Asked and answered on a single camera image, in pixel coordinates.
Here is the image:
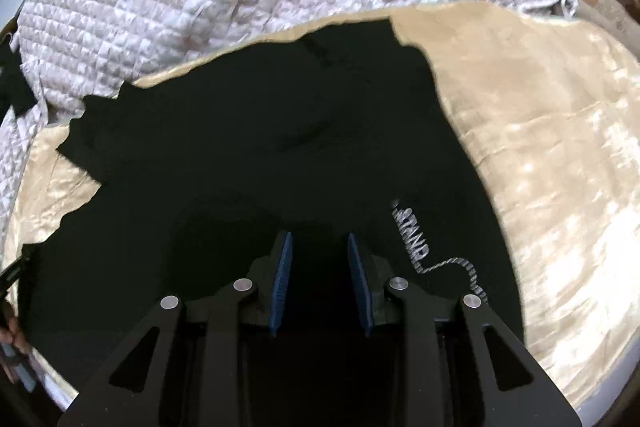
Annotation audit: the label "beige satin blanket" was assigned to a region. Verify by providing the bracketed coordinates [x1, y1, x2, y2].
[10, 2, 640, 413]

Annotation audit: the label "person's left hand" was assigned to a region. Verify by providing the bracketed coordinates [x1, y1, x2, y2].
[0, 304, 31, 383]

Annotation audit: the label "black pants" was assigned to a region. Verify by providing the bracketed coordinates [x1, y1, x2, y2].
[20, 18, 526, 427]

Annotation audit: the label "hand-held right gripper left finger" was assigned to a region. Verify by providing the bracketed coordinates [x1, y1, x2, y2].
[57, 231, 296, 427]

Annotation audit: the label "dark cloth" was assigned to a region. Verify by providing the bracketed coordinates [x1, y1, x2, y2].
[0, 39, 40, 118]

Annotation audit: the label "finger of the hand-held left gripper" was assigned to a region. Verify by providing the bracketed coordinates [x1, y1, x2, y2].
[0, 247, 36, 303]

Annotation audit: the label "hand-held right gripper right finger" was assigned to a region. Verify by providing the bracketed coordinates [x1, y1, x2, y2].
[346, 232, 583, 427]

